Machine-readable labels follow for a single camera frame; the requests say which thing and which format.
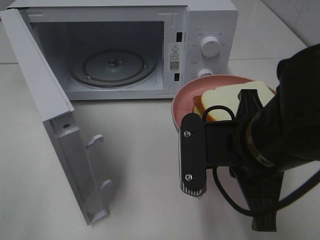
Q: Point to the pink plate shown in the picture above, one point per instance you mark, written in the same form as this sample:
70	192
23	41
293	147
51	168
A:
182	106

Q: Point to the toast sandwich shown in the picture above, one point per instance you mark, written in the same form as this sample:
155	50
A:
227	96

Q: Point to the upper white power knob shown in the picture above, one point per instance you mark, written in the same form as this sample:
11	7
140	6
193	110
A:
210	46

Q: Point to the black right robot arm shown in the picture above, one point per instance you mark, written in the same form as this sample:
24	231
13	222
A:
299	95

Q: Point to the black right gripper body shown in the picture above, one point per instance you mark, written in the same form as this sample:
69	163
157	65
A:
264	146

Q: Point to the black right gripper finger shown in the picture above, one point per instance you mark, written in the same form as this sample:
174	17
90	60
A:
249	104
259	194

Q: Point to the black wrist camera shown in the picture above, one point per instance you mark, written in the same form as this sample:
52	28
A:
202	146

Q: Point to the white warning label sticker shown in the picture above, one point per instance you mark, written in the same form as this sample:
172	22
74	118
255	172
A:
175	51

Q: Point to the glass microwave turntable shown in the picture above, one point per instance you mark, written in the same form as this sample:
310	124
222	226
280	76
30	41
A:
114	67

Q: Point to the lower white timer knob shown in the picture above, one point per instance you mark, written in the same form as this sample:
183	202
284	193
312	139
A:
205	72

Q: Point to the white microwave oven body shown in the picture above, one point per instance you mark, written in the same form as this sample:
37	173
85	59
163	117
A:
66	30

